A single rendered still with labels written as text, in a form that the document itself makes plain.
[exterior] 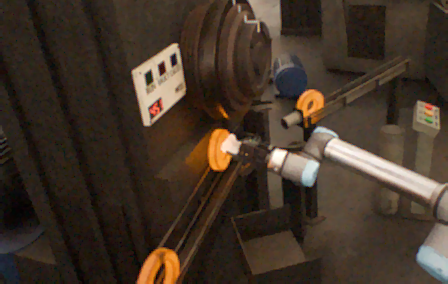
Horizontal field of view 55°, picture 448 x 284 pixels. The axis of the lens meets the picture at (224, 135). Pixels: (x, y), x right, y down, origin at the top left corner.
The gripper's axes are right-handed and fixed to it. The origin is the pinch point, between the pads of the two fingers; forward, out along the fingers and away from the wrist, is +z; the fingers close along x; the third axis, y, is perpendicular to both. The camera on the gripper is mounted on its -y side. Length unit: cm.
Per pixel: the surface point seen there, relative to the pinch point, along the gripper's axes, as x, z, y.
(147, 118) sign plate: 27.7, 16.0, 20.4
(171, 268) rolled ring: 46.6, -5.9, -16.5
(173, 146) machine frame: 13.6, 12.8, 2.5
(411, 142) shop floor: -165, -89, -61
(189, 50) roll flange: -1.4, 17.4, 32.8
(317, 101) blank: -70, -25, -5
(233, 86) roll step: -3.2, -0.1, 23.9
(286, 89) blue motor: -217, 16, -77
